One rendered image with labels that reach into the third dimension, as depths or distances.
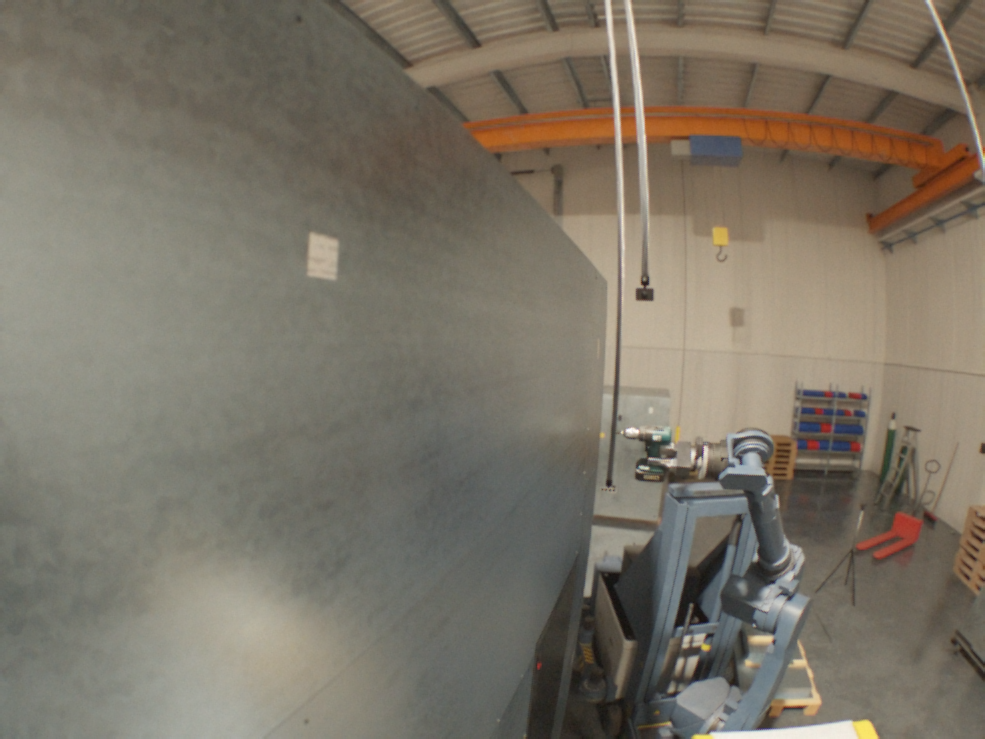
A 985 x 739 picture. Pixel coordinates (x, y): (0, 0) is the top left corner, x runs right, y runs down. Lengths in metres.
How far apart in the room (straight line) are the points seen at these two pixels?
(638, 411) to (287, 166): 6.82
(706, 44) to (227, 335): 7.77
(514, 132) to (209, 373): 8.53
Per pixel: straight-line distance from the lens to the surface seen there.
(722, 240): 7.78
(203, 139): 0.27
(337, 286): 0.34
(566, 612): 1.92
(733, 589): 2.41
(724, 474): 1.59
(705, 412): 11.50
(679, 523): 2.67
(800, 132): 8.74
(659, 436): 1.54
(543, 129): 8.56
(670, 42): 7.82
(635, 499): 7.35
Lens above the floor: 2.95
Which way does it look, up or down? 4 degrees down
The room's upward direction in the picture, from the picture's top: 2 degrees clockwise
